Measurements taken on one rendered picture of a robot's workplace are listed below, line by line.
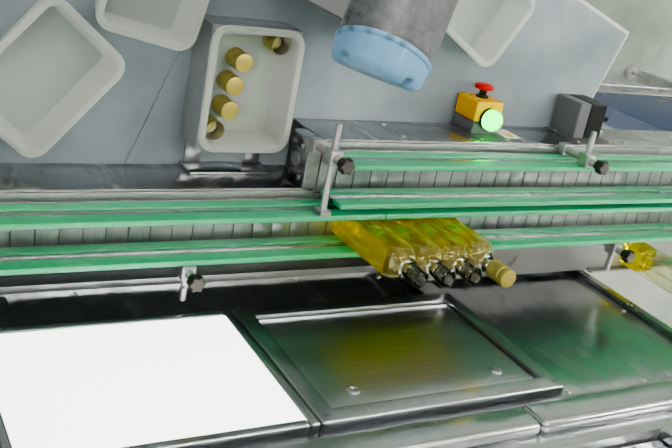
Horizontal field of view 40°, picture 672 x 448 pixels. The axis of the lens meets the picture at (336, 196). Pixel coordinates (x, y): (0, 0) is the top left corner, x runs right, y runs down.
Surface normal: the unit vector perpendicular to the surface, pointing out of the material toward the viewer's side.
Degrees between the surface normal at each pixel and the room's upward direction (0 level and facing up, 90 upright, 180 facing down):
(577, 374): 91
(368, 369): 90
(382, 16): 51
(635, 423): 90
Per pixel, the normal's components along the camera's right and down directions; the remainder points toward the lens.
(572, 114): -0.86, 0.01
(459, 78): 0.47, 0.38
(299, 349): 0.18, -0.92
